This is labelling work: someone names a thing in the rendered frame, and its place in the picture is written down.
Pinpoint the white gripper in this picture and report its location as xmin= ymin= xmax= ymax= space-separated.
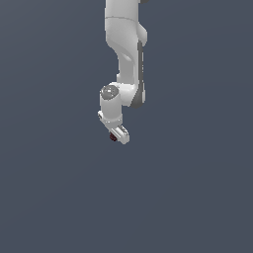
xmin=97 ymin=110 xmax=130 ymax=145

